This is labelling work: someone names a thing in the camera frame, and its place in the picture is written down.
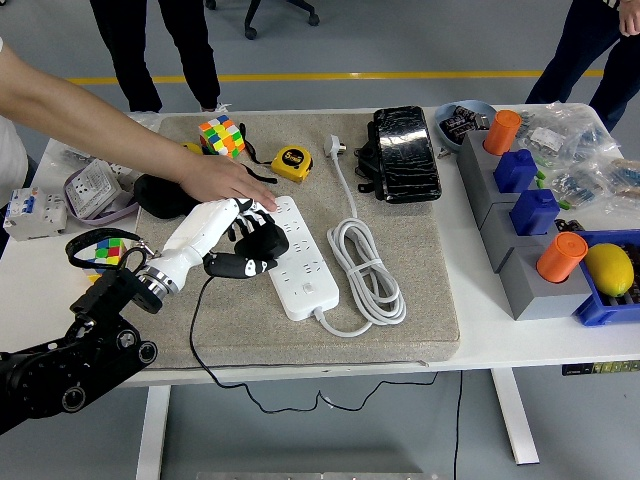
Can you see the white socket panel purple rim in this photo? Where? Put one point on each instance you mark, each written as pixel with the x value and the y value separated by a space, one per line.
pixel 90 187

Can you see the blue plastic bin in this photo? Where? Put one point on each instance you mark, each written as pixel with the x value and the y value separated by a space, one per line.
pixel 600 310

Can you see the white circuit breaker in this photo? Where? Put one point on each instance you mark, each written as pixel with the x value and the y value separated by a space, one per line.
pixel 35 215

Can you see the black table control panel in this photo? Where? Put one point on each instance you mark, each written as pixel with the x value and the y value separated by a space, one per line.
pixel 600 368

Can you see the small metal clip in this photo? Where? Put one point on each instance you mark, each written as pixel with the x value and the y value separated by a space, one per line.
pixel 445 152

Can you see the yellow lemon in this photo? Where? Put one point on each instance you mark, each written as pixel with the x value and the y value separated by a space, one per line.
pixel 610 270

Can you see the white power strip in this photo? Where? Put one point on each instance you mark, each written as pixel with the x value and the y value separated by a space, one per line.
pixel 325 300

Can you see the white table leg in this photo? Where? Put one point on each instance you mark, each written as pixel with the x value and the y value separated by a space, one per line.
pixel 515 420
pixel 152 435

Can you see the small green clip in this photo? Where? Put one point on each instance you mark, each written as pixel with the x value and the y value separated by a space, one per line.
pixel 564 204
pixel 539 175

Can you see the black plug adapter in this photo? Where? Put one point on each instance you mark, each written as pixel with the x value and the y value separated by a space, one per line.
pixel 270 240

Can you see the clear bag blue components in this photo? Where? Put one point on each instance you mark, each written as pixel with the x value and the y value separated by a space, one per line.
pixel 580 185

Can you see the black plastic bracket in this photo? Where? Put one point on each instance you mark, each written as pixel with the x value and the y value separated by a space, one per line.
pixel 367 160

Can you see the blue plastic block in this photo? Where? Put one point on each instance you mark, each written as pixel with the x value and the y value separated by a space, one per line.
pixel 515 172
pixel 534 212

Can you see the orange cylinder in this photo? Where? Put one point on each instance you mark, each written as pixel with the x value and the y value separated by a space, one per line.
pixel 560 257
pixel 501 132

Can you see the small yellow tape measure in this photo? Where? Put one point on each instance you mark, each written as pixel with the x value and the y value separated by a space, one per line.
pixel 192 148

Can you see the clear bag white label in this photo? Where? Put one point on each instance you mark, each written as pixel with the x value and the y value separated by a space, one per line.
pixel 550 137

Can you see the large yellow tape measure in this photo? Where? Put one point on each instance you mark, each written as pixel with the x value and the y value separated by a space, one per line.
pixel 291 162

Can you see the grey-brown mat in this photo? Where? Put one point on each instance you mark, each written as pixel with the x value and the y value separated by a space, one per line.
pixel 300 345

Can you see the black fabric pouch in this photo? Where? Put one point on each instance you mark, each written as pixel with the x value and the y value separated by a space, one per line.
pixel 160 197

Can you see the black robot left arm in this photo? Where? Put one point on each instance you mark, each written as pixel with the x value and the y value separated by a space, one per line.
pixel 100 350

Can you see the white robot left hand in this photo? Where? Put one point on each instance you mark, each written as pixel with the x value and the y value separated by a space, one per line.
pixel 195 235

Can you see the clear bag of metal parts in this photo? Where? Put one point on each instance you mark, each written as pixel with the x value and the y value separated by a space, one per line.
pixel 75 154

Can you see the small colourful puzzle cube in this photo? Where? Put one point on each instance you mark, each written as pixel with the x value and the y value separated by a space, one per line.
pixel 107 250

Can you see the glossy black flat device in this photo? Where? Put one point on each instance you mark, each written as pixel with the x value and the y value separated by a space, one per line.
pixel 405 155

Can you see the black office chair base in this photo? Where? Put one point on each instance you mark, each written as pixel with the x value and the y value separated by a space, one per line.
pixel 250 15

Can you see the person's forearm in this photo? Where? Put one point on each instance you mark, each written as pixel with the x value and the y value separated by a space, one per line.
pixel 75 110

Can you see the light blue bowl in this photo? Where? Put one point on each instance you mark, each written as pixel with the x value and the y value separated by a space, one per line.
pixel 445 140

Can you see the person's hand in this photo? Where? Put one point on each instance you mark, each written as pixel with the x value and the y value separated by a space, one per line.
pixel 225 182
pixel 631 17

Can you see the grey holder block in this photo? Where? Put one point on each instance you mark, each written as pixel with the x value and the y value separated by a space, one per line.
pixel 500 235
pixel 540 300
pixel 482 200
pixel 467 150

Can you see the clear bag brown components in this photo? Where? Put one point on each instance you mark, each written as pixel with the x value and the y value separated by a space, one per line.
pixel 625 175

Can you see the large colourful puzzle cube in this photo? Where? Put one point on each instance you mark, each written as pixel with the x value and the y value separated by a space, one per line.
pixel 220 137

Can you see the plain white socket panel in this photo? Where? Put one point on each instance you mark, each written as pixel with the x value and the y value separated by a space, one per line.
pixel 122 169

